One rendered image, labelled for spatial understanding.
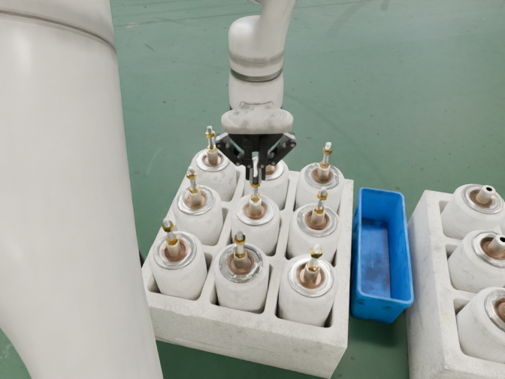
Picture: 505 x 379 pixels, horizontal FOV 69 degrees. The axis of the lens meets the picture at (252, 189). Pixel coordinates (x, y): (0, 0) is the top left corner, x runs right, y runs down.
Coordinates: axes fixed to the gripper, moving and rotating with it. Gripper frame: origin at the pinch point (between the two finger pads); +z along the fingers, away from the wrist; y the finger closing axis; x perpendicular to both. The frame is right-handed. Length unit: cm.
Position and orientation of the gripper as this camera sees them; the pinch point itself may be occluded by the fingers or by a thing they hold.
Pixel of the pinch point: (255, 172)
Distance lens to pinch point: 62.1
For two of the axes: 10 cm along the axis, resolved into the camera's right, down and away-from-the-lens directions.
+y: -10.0, 0.1, -0.1
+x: 0.2, 7.4, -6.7
